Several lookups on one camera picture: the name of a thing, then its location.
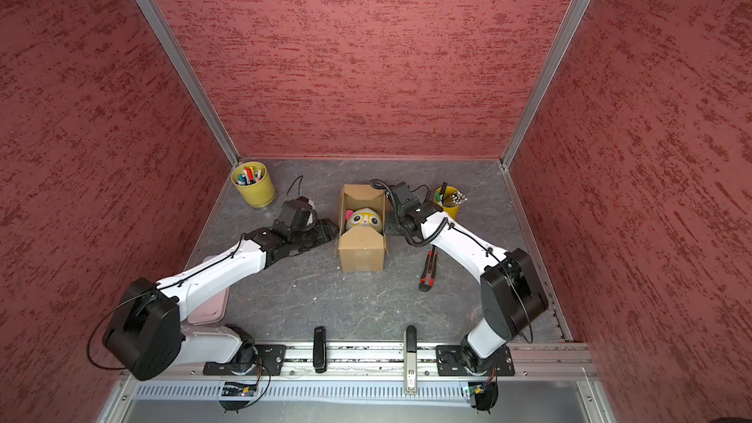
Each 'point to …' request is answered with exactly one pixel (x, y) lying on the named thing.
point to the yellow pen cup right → (449, 199)
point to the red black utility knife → (428, 275)
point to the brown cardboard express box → (362, 249)
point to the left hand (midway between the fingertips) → (332, 237)
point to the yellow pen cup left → (253, 180)
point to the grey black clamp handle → (410, 361)
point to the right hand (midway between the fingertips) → (389, 231)
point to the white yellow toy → (363, 217)
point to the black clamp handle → (319, 350)
